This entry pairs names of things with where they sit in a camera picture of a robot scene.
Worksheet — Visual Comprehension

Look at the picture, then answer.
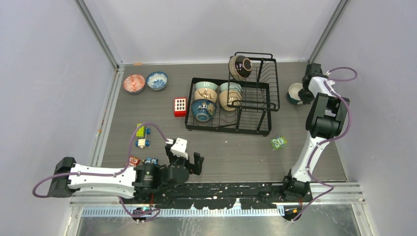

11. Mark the brown striped bowl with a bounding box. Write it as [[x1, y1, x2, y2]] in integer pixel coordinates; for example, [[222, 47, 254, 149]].
[[228, 55, 253, 81]]

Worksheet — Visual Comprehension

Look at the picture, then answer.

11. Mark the green white toy car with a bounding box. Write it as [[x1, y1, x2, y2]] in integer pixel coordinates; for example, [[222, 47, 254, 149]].
[[135, 123, 150, 149]]

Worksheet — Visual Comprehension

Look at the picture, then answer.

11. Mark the teal white dotted bowl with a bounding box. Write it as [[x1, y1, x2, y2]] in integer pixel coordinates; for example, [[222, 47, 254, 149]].
[[286, 83, 303, 105]]

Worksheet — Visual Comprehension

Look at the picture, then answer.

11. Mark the blue zigzag pattern bowl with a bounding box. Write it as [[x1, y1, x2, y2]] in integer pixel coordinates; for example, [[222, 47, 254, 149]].
[[123, 74, 146, 94]]

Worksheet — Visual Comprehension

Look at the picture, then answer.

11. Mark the red owl toy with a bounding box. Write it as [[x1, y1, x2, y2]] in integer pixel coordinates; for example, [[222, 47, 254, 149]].
[[128, 156, 141, 167]]

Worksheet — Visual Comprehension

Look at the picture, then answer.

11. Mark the white blue floral bowl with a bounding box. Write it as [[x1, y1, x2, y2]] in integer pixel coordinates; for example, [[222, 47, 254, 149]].
[[146, 71, 169, 91]]

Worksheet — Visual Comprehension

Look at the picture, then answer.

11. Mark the black wire dish rack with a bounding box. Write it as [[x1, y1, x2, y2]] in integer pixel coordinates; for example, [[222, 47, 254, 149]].
[[185, 52, 280, 137]]

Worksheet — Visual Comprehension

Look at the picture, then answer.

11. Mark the beige plain bowl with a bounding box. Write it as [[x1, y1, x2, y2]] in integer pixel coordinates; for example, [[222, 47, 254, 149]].
[[219, 92, 242, 111]]

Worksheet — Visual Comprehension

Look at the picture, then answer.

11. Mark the light teal ribbed bowl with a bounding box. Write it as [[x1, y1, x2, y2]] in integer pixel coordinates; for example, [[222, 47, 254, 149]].
[[220, 82, 242, 93]]

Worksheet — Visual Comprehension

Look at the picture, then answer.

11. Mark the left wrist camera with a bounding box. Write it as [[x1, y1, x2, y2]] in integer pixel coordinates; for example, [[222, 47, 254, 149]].
[[165, 138, 189, 160]]

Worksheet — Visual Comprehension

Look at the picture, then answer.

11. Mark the blue owl toy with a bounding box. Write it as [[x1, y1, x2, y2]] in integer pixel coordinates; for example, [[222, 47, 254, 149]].
[[142, 158, 158, 165]]

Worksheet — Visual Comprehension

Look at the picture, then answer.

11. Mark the dark blue glazed bowl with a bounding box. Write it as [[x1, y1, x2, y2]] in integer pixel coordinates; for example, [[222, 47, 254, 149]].
[[191, 99, 217, 122]]

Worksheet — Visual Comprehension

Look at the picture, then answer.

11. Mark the beige bowl with bird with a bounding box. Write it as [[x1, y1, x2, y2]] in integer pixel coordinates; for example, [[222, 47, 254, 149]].
[[194, 88, 217, 103]]

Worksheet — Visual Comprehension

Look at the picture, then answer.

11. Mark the red white toy block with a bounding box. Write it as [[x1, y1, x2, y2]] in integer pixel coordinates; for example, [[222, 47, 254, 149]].
[[174, 97, 187, 118]]

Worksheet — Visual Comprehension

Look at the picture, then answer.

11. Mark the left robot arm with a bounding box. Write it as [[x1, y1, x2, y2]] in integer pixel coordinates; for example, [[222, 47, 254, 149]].
[[47, 140, 204, 204]]

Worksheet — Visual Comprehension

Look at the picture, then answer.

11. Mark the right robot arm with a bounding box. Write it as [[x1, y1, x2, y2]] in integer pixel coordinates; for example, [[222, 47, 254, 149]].
[[280, 63, 350, 202]]

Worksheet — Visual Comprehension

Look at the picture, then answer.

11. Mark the green owl toy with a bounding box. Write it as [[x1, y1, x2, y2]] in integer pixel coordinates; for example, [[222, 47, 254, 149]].
[[270, 136, 288, 150]]

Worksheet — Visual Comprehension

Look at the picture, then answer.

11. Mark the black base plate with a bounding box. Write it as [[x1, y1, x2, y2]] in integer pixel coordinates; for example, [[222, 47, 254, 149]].
[[152, 182, 312, 209]]

